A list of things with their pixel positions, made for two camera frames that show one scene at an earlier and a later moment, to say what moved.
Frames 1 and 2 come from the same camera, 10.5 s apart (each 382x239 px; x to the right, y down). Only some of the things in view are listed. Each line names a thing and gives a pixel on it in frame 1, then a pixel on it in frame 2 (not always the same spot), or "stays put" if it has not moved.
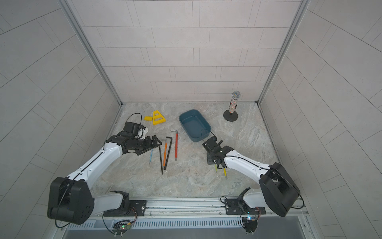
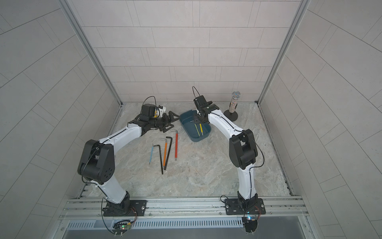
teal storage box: (196, 125) stays put
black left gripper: (149, 145) → (165, 121)
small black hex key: (160, 160) stays put
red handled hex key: (176, 144) stays put
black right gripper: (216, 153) → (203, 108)
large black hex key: (168, 155) stays put
